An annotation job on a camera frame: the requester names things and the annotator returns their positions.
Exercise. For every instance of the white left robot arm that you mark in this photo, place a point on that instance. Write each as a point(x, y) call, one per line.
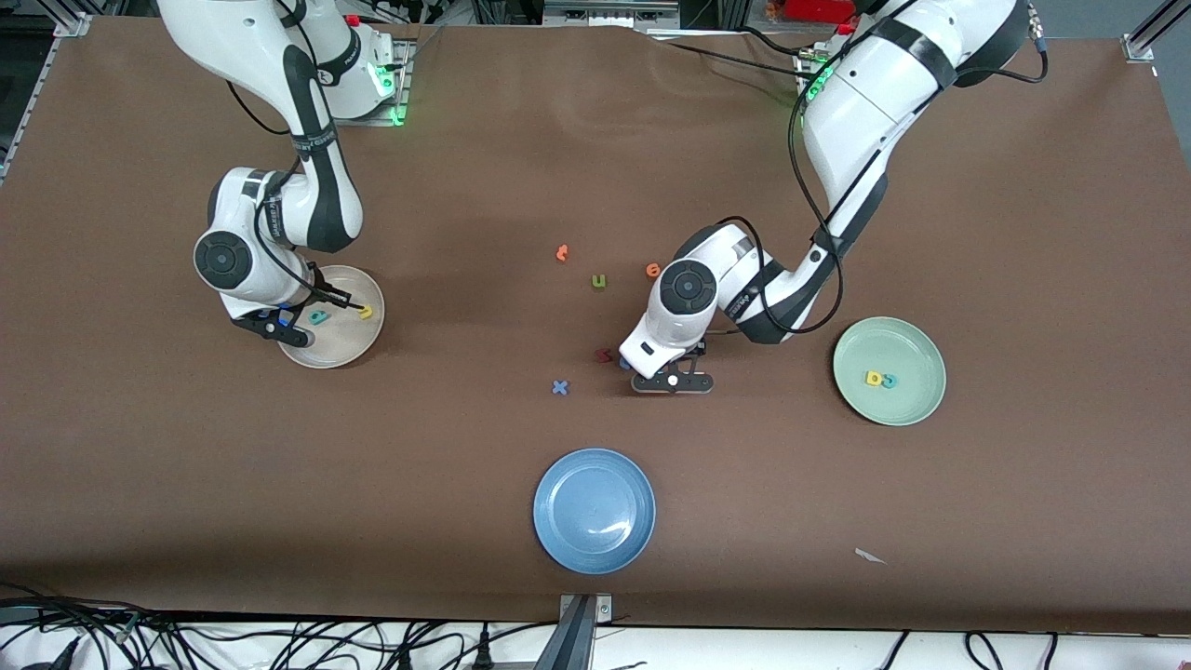
point(865, 93)

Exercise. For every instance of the beige plate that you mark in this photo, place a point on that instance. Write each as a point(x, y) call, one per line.
point(344, 340)

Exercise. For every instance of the green plate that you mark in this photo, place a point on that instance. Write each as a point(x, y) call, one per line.
point(889, 409)

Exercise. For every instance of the aluminium frame rail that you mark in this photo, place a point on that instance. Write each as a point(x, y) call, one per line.
point(1140, 45)
point(74, 23)

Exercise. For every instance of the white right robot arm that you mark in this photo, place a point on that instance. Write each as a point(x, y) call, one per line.
point(223, 37)

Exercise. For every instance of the white paper scrap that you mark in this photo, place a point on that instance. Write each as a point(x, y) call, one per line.
point(870, 556)

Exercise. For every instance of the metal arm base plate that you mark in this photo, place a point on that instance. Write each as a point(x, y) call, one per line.
point(402, 84)
point(808, 67)

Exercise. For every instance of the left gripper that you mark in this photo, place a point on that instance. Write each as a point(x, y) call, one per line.
point(701, 349)

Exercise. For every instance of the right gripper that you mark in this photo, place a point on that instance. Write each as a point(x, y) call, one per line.
point(327, 295)

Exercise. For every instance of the aluminium table bracket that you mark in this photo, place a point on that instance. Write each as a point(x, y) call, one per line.
point(582, 623)

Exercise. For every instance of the grey power strip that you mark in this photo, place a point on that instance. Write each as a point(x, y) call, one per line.
point(609, 11)

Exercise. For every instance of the black power plug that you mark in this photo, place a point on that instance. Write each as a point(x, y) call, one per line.
point(482, 647)

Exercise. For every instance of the blue plate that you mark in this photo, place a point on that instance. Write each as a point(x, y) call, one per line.
point(595, 512)

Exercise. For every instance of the red box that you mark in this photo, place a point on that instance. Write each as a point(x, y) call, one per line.
point(819, 9)

